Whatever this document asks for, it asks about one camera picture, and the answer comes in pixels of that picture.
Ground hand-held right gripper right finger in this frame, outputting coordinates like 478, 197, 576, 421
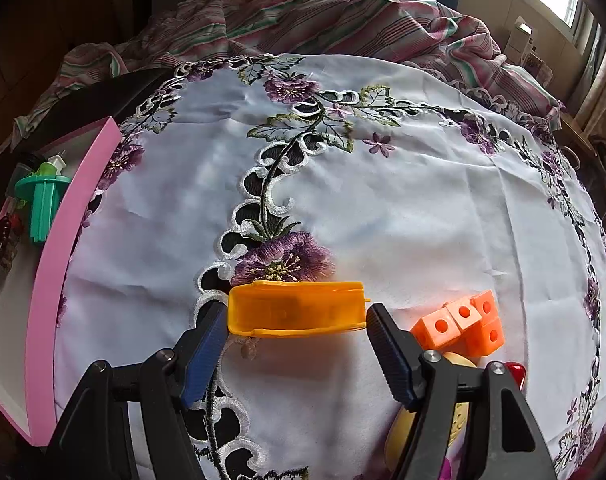
365, 302, 558, 480

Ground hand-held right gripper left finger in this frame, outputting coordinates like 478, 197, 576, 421
45, 301, 230, 480

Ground orange linked cube blocks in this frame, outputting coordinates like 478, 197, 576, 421
410, 290, 506, 358

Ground yellow egg toy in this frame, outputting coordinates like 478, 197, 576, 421
385, 351, 479, 466

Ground orange plastic clip case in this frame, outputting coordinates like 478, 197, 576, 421
227, 281, 373, 338

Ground small red flashlight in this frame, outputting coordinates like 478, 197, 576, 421
503, 360, 529, 391

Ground pink cardboard box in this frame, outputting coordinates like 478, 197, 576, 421
0, 116, 124, 448

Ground teal plastic spool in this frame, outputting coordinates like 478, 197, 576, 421
14, 170, 72, 246

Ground dark brown flower ornament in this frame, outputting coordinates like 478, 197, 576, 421
0, 220, 18, 273

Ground white floral embroidered tablecloth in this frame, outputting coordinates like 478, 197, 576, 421
53, 52, 606, 480

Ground wooden nightstand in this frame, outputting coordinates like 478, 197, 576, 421
558, 110, 596, 156

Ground small pink carton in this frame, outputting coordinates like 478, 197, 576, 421
526, 52, 554, 88

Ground beige floral curtain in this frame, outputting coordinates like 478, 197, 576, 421
573, 25, 606, 151

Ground tall white carton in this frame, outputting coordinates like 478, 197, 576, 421
506, 15, 536, 63

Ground striped pink green blanket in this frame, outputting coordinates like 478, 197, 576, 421
0, 0, 566, 161

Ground wooden wardrobe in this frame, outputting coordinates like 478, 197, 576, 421
0, 0, 154, 126

